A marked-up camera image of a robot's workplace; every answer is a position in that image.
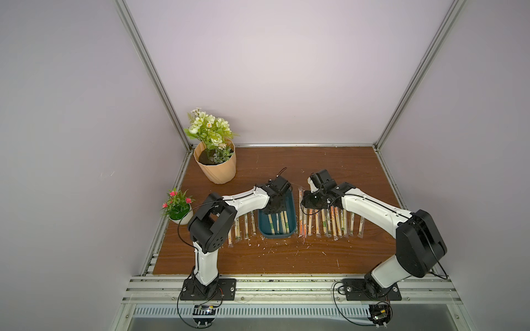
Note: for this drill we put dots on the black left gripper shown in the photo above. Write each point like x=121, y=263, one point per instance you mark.
x=283, y=201

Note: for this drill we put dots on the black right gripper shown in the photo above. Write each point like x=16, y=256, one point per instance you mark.
x=313, y=201

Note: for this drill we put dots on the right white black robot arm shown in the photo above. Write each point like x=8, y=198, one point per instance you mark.
x=419, y=244

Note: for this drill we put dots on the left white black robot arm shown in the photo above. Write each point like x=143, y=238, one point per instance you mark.
x=211, y=224

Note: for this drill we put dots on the wrapped chopsticks pile in box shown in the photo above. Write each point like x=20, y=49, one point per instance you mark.
x=278, y=224

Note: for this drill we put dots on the teal plastic storage box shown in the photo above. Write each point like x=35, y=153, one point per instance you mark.
x=292, y=219

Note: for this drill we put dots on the large beige ribbed flower pot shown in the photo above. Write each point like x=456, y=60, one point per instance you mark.
x=220, y=173

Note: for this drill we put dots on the white green artificial flowers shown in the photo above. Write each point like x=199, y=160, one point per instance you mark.
x=214, y=133

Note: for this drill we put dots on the small white pot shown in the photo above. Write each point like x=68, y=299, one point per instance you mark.
x=186, y=216

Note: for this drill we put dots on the pink flowered small plant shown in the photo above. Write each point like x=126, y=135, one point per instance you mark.
x=177, y=205

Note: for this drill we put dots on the right small circuit board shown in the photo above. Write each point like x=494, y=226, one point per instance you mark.
x=380, y=314

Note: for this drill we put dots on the small circuit board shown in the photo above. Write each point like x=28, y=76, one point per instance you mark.
x=380, y=314
x=204, y=315

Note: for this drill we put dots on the left small circuit board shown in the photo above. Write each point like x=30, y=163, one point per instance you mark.
x=204, y=315

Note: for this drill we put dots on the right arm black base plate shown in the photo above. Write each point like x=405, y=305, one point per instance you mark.
x=352, y=289

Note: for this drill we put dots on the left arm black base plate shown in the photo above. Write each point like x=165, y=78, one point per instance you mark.
x=222, y=289

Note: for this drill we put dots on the aluminium front rail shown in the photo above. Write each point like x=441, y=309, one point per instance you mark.
x=283, y=288

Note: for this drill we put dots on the white slotted cable duct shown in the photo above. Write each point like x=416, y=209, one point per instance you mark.
x=357, y=311

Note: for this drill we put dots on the aluminium corner frame post right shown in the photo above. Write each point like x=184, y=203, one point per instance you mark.
x=425, y=63

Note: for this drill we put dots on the aluminium corner frame post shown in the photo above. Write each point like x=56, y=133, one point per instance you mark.
x=140, y=46
x=425, y=63

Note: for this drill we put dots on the aluminium corner frame post left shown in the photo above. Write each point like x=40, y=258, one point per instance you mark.
x=140, y=46

